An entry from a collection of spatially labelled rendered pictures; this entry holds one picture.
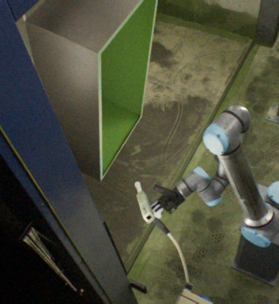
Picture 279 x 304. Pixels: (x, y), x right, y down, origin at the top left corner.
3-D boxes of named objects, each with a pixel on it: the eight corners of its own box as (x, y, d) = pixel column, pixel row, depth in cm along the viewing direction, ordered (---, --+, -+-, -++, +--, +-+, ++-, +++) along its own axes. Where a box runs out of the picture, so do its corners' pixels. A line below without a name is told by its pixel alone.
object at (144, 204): (176, 240, 201) (148, 209, 195) (168, 246, 201) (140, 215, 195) (159, 203, 248) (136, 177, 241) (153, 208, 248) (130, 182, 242)
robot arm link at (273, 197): (297, 205, 211) (305, 188, 197) (282, 229, 204) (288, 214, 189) (272, 189, 217) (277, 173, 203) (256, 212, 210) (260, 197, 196)
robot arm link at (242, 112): (237, 89, 170) (220, 167, 226) (220, 106, 165) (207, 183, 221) (261, 102, 166) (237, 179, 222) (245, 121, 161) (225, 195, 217)
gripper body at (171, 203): (169, 215, 207) (187, 201, 207) (159, 203, 204) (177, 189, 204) (166, 210, 214) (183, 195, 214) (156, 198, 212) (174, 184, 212)
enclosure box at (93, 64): (54, 159, 266) (24, 20, 164) (100, 96, 297) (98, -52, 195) (100, 182, 261) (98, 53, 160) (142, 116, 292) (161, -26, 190)
